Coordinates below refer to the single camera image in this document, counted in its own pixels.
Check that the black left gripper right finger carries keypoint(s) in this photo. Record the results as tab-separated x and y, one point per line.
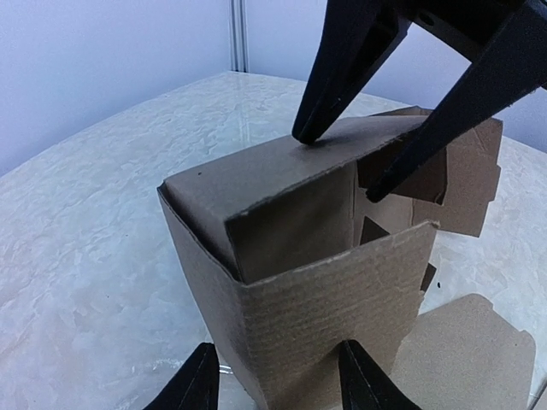
364	385

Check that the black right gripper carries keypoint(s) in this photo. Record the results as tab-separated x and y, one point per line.
358	36

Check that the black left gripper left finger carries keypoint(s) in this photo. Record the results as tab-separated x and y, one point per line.
195	386

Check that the brown cardboard box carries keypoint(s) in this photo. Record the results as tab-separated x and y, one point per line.
286	258

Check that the right aluminium frame post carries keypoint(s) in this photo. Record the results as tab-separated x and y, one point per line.
238	36

